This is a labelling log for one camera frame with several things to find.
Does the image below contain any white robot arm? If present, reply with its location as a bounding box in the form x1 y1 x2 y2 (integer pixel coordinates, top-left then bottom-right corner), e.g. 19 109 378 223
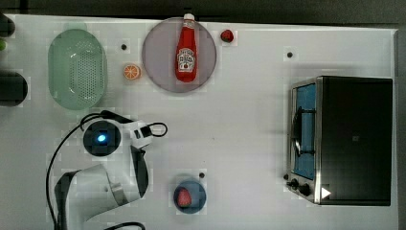
55 110 153 230

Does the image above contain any red ketchup bottle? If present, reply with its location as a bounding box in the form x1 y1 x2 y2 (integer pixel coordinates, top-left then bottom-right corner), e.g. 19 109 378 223
175 13 197 82

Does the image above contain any grey round plate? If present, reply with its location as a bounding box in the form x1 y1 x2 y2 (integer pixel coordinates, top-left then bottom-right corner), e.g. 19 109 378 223
142 17 216 93

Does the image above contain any blue bowl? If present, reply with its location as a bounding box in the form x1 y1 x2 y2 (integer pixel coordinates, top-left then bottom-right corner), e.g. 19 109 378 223
172 180 207 214

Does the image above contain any red strawberry toy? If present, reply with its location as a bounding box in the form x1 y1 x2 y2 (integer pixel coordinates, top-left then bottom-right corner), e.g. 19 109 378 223
220 30 235 43

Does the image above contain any orange slice toy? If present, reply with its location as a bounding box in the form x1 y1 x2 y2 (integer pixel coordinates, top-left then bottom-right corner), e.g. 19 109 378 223
124 63 142 81

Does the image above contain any red strawberry in bowl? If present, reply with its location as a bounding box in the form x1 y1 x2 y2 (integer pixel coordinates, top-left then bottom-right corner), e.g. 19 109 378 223
177 188 192 208

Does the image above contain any green colander basket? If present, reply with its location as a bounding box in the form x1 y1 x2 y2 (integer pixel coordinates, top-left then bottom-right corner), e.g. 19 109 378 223
48 29 107 110

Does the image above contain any black toaster oven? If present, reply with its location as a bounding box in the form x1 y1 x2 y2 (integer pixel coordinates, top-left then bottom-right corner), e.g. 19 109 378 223
283 76 394 206

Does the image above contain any black pan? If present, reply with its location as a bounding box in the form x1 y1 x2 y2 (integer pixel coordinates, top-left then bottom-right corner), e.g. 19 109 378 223
0 71 28 106

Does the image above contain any green toy vegetable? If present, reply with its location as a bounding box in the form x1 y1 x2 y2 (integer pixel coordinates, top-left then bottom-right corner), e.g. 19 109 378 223
0 38 7 51

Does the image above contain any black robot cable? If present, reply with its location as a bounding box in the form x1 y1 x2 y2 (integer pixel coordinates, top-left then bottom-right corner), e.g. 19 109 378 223
45 111 169 230

